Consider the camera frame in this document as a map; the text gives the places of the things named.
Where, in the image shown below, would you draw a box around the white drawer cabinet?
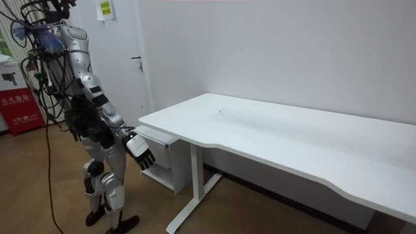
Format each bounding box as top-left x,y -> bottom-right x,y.
133,125 -> 193,195

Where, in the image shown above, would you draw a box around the white desk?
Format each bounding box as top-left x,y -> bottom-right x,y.
138,92 -> 416,234

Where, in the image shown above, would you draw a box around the paper notice with yellow label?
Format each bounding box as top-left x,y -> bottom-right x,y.
96,0 -> 116,22

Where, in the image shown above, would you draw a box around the robot legs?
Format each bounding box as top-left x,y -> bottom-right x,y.
77,129 -> 141,234

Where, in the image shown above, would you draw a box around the white cardboard box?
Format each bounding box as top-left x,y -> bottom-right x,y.
0,57 -> 29,92

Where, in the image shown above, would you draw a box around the dark floor cable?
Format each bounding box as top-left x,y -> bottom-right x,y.
44,119 -> 65,234

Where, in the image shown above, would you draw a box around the red fire extinguisher box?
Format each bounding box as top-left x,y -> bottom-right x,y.
0,87 -> 47,137

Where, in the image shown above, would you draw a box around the robot body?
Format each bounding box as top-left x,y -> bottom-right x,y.
19,0 -> 115,144

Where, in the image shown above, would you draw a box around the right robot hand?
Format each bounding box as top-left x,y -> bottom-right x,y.
121,130 -> 157,172

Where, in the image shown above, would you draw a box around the white door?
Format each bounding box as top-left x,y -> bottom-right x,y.
69,0 -> 154,128

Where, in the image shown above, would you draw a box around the black door handle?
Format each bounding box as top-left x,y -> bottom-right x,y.
131,56 -> 144,73

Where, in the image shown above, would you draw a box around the cable bundle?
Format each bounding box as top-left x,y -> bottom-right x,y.
0,0 -> 66,55

